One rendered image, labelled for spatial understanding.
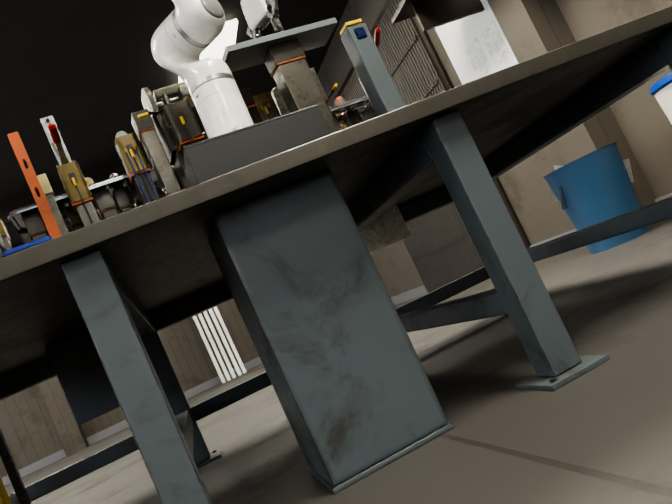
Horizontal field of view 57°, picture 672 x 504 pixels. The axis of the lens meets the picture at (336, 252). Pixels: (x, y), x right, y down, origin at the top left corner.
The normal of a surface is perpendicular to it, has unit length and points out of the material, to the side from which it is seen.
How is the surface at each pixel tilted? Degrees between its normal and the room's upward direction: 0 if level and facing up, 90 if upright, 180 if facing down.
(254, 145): 90
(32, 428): 90
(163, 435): 90
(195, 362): 90
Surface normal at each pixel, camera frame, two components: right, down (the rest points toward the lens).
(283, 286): 0.22, -0.18
